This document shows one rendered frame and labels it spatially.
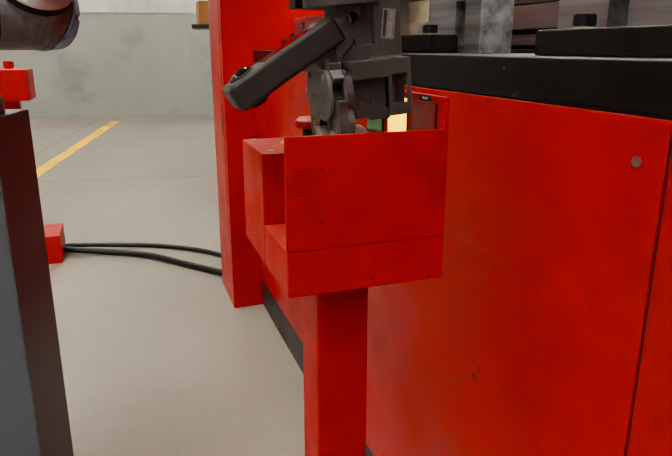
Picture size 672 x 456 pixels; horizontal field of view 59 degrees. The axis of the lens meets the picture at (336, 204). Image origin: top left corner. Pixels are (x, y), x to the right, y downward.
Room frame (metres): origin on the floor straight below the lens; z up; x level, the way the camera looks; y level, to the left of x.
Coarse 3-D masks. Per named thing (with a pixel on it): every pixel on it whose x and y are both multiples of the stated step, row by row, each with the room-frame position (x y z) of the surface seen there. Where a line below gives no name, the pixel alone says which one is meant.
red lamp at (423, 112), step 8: (416, 104) 0.61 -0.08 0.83; (424, 104) 0.59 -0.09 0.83; (432, 104) 0.58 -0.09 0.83; (416, 112) 0.61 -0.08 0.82; (424, 112) 0.59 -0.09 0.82; (432, 112) 0.58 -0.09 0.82; (416, 120) 0.61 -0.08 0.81; (424, 120) 0.59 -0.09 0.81; (432, 120) 0.58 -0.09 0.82; (416, 128) 0.61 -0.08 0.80; (424, 128) 0.59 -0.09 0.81; (432, 128) 0.58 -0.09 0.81
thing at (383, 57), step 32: (320, 0) 0.55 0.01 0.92; (352, 0) 0.54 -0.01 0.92; (384, 0) 0.57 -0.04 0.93; (352, 32) 0.57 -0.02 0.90; (384, 32) 0.57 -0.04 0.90; (320, 64) 0.55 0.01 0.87; (352, 64) 0.54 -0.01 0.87; (384, 64) 0.55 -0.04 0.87; (320, 96) 0.56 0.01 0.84; (352, 96) 0.54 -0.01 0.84; (384, 96) 0.57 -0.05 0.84
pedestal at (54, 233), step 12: (0, 72) 2.33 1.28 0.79; (12, 72) 2.34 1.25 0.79; (24, 72) 2.36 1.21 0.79; (0, 84) 2.33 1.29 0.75; (12, 84) 2.34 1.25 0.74; (24, 84) 2.36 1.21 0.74; (12, 96) 2.34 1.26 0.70; (24, 96) 2.35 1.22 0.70; (12, 108) 2.40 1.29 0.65; (48, 228) 2.48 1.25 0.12; (60, 228) 2.48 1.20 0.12; (48, 240) 2.36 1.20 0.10; (60, 240) 2.38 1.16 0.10; (48, 252) 2.36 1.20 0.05; (60, 252) 2.37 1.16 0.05
